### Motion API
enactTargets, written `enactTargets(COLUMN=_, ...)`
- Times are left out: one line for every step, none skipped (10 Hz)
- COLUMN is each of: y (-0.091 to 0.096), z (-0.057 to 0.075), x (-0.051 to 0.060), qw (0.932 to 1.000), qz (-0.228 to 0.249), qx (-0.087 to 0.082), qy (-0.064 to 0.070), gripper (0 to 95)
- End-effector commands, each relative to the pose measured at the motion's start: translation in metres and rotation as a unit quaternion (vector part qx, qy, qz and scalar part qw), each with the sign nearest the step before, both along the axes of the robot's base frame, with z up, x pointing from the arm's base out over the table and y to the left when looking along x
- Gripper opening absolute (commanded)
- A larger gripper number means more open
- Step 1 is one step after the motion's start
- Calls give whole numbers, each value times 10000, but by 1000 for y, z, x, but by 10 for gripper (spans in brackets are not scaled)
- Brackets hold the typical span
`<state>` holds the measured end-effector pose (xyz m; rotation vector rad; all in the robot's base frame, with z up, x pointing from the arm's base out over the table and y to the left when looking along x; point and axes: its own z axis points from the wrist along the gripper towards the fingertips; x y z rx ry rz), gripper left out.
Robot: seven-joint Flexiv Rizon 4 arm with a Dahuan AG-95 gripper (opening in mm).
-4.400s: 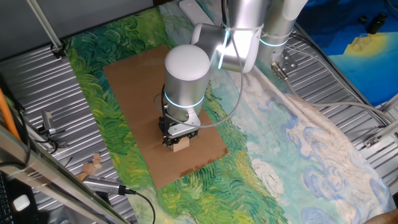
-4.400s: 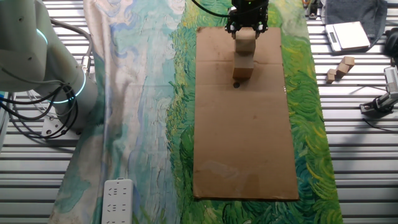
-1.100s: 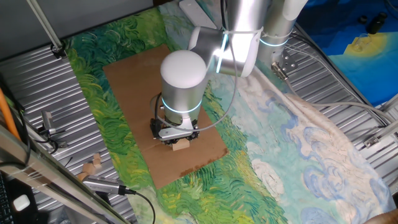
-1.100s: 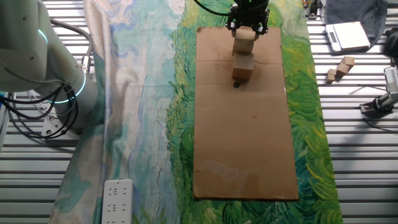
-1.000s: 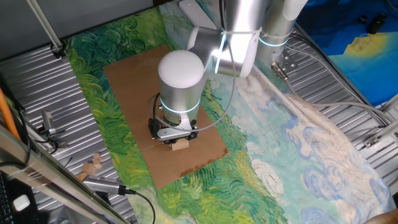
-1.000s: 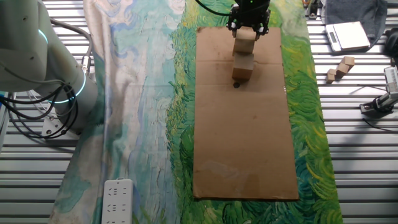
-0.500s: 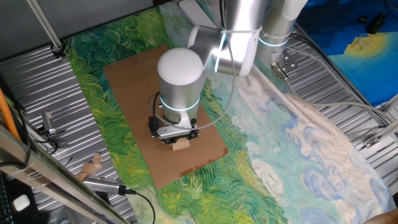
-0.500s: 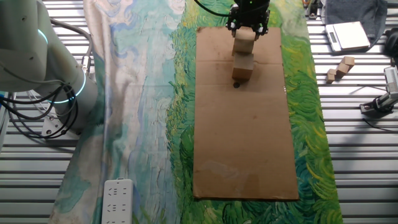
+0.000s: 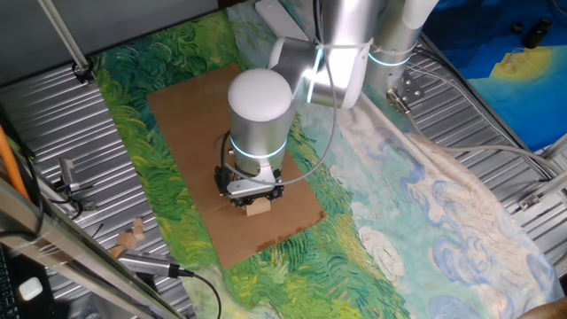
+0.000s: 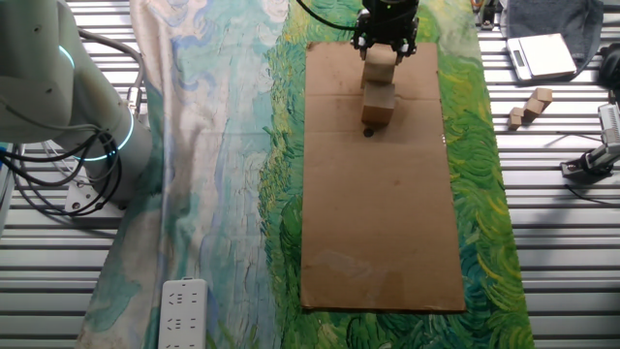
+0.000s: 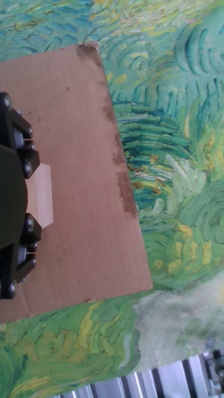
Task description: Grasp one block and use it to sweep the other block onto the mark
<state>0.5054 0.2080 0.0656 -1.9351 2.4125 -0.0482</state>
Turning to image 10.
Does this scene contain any black tripod camera cable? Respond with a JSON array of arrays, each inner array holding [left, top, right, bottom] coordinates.
[[563, 182, 620, 206]]

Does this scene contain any dark grey towel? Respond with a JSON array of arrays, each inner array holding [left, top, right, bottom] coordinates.
[[500, 0, 605, 82]]

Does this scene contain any black clamp stand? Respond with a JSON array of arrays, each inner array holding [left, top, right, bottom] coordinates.
[[478, 0, 501, 31]]

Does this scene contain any thin gripper cable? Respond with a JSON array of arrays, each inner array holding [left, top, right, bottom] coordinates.
[[294, 0, 362, 33]]

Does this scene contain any metal clamp bracket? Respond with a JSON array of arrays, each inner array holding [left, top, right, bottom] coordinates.
[[560, 102, 620, 184]]

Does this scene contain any white digital scale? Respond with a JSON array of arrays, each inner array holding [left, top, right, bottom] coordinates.
[[506, 32, 578, 82]]

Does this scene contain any grey robot power cable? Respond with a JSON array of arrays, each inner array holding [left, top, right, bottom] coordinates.
[[77, 27, 146, 118]]

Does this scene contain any black base cable bundle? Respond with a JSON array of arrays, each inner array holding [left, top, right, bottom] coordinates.
[[0, 129, 123, 218]]

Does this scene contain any small wooden block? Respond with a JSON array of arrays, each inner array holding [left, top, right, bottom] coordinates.
[[522, 97, 545, 122], [507, 107, 526, 131], [531, 86, 554, 111]]

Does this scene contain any brown cardboard sheet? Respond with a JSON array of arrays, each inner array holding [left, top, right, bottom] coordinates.
[[299, 40, 467, 313]]

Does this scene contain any black rounded device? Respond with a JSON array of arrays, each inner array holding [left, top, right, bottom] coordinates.
[[598, 42, 620, 91]]

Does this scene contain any painted landscape cloth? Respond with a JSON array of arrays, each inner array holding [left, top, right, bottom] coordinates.
[[75, 0, 537, 349]]

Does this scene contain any large wooden cube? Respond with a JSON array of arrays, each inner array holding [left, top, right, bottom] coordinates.
[[360, 80, 397, 129], [361, 44, 399, 88]]

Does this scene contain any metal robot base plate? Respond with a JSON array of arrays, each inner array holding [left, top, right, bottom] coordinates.
[[64, 167, 128, 218]]

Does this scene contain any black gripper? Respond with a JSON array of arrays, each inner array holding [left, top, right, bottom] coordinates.
[[351, 0, 420, 65]]

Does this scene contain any white power strip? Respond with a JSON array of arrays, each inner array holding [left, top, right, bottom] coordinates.
[[158, 276, 210, 349]]

